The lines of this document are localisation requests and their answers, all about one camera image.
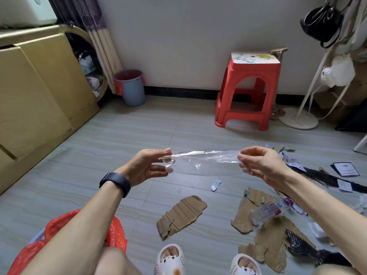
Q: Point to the pile of torn paper scraps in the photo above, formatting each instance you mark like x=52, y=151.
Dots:
x=292, y=163

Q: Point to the grey bin with red liner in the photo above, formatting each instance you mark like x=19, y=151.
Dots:
x=132, y=88

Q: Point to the small white paper scrap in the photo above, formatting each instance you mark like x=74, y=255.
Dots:
x=215, y=185

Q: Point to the person's left white slipper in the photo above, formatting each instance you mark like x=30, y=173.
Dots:
x=169, y=263

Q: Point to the person's left leg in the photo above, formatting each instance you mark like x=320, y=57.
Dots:
x=117, y=263

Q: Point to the black card with white label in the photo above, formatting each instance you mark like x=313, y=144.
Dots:
x=345, y=168

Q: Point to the clear plastic film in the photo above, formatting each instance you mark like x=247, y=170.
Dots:
x=200, y=156

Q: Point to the white furniture leg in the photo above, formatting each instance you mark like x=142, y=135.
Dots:
x=361, y=143

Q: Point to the brown cardboard boxes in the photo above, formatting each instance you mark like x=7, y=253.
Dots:
x=355, y=91

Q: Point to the white plastic bag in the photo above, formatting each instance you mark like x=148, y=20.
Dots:
x=93, y=83

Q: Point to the large torn cardboard piece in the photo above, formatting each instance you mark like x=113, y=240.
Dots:
x=272, y=240

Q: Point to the person's leg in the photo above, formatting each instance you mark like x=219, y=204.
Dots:
x=335, y=270
x=117, y=263

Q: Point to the person's right leg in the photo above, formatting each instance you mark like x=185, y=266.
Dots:
x=335, y=270

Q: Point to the light purple plastic basin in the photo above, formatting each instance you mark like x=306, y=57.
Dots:
x=37, y=236

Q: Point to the long black patterned strip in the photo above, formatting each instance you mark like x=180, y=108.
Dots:
x=326, y=178

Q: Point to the person's white slipper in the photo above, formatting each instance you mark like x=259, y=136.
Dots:
x=169, y=263
x=243, y=267

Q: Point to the white appliance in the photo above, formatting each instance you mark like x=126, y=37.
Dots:
x=23, y=9

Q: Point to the cardboard piece with green marks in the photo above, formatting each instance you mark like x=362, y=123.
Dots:
x=243, y=211

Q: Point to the purple and beige curtain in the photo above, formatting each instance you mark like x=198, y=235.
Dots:
x=97, y=34

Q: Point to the person's left forearm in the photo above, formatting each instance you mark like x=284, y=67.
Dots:
x=77, y=231

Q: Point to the person's right thumb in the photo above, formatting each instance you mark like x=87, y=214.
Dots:
x=249, y=150

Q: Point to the clear plastic bottle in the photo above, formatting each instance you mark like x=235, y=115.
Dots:
x=265, y=211

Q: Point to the white coat rack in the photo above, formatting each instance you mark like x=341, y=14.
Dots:
x=299, y=118

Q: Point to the person's right hand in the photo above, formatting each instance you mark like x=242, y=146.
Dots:
x=266, y=166

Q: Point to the black smartwatch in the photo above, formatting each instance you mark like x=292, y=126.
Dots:
x=117, y=181

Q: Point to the black flat object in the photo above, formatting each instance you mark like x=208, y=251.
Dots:
x=355, y=121

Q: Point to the red plastic bag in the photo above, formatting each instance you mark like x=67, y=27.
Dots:
x=114, y=234

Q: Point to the torn corrugated cardboard piece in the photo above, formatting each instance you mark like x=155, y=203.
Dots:
x=183, y=214

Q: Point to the yellow wooden cabinet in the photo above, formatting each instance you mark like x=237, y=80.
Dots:
x=37, y=97

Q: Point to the white shoulder bag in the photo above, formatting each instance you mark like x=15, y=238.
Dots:
x=337, y=71

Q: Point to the red plastic stool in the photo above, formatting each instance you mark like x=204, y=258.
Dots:
x=246, y=91

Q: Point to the black handbag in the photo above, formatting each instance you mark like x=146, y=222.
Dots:
x=321, y=24

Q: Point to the black patterned packaging piece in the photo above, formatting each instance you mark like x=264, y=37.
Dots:
x=301, y=246

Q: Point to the person's left middle finger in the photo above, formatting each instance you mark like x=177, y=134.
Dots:
x=162, y=168

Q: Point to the person's right white slipper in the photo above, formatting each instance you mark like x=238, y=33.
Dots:
x=243, y=267

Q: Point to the person's left hand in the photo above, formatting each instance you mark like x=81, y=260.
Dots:
x=137, y=168

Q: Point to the person's right forearm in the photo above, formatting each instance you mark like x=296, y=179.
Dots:
x=324, y=209

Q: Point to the person's left thumb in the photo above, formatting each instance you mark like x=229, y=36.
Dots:
x=162, y=152

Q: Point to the white square paper scrap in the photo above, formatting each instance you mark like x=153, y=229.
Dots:
x=344, y=186

